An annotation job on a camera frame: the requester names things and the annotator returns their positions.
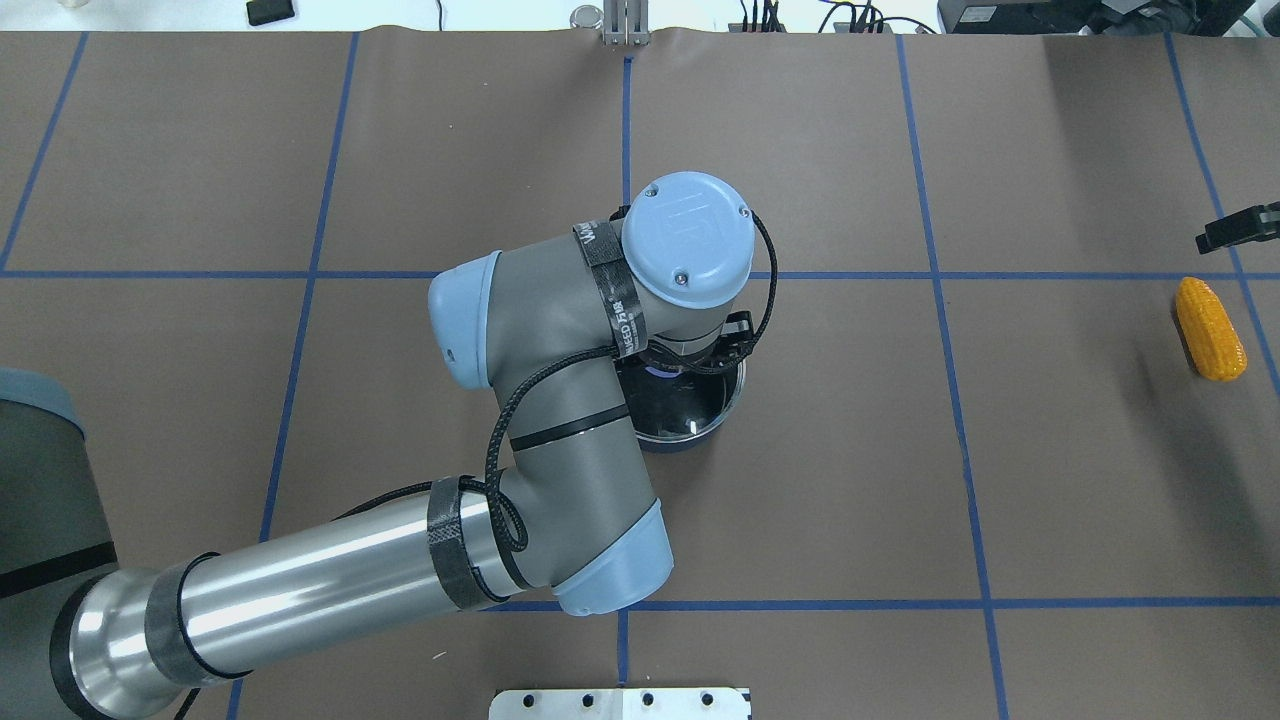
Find yellow toy corn cob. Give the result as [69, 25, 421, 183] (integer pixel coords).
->
[1172, 275, 1248, 382]

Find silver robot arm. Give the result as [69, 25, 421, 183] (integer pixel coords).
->
[3, 170, 780, 719]

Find dark blue saucepan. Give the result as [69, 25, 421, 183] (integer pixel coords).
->
[612, 350, 749, 454]

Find small black phone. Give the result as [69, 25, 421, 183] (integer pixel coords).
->
[244, 0, 296, 28]

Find aluminium frame post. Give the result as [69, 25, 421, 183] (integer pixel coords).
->
[570, 0, 652, 47]

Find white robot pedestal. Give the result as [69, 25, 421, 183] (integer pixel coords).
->
[488, 687, 754, 719]

